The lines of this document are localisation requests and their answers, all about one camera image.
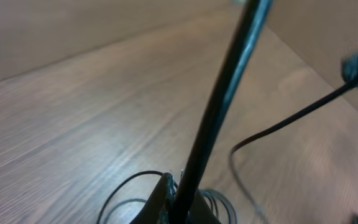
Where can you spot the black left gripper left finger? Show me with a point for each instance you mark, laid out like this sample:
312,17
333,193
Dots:
157,207

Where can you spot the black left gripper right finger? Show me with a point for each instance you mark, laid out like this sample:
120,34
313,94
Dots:
200,213

